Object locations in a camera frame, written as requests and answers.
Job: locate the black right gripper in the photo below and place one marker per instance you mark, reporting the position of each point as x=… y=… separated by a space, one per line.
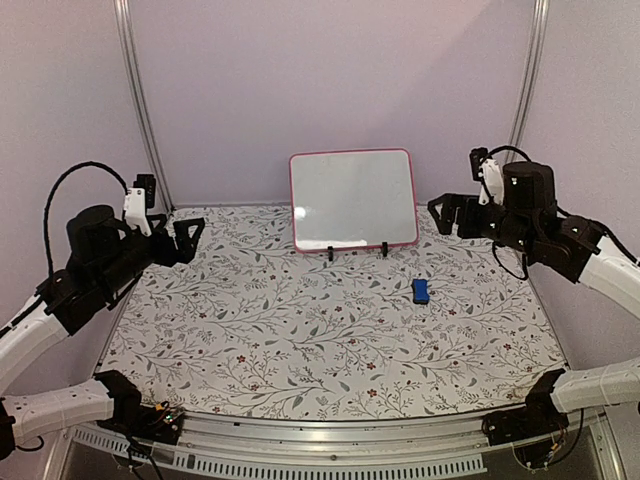
x=451 y=202

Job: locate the pink framed whiteboard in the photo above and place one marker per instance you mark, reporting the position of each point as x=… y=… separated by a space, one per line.
x=354 y=199

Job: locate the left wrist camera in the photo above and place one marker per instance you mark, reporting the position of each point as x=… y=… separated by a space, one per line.
x=138 y=199

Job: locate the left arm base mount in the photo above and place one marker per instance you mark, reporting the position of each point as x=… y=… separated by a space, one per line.
x=145 y=415

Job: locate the left aluminium frame post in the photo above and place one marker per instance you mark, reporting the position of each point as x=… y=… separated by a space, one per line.
x=127 y=41

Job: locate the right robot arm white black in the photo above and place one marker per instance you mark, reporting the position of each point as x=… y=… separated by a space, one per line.
x=517 y=208

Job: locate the front aluminium rail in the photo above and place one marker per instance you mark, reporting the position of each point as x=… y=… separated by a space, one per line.
x=442 y=447

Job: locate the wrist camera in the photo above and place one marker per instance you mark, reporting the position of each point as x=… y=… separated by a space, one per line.
x=138 y=199
x=488 y=172

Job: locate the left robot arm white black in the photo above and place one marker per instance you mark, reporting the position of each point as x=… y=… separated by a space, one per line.
x=107 y=259

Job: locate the floral patterned table mat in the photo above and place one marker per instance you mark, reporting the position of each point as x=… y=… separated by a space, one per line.
x=251 y=327

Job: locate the aluminium frame post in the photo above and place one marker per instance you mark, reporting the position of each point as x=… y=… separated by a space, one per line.
x=127 y=41
x=531 y=70

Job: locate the right aluminium frame post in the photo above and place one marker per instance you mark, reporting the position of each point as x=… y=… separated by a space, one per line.
x=531 y=70

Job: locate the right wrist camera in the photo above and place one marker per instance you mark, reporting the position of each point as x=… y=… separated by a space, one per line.
x=488 y=172

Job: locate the blue whiteboard eraser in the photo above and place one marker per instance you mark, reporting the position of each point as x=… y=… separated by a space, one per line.
x=420 y=293

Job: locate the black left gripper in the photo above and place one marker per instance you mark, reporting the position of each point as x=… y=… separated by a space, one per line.
x=171 y=256

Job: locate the wire easel stand black tips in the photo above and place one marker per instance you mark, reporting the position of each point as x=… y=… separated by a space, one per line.
x=382 y=248

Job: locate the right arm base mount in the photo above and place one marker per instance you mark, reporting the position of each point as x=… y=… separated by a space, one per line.
x=537 y=417

